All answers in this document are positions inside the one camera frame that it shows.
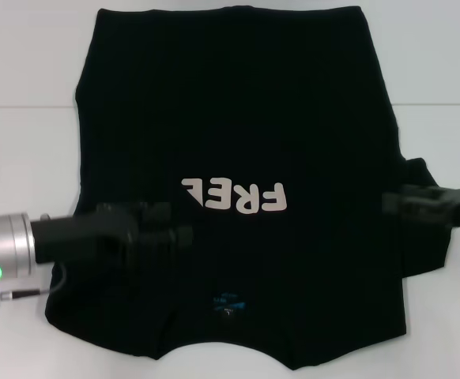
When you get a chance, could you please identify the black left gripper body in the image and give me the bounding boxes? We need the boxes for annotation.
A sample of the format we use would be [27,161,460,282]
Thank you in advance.
[30,202,141,274]

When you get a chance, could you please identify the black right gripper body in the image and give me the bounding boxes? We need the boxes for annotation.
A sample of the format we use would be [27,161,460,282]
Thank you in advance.
[430,186,460,229]

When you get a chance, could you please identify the black shirt with white print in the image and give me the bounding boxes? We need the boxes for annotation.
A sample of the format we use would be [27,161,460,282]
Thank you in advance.
[43,6,458,351]

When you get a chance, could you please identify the left arm cable with plug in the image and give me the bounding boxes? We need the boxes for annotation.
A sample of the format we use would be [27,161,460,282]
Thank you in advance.
[0,263,67,310]

